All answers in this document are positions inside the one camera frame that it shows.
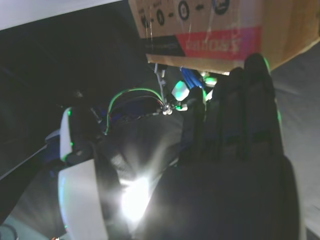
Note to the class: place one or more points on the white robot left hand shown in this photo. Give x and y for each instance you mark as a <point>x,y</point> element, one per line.
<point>225,187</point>

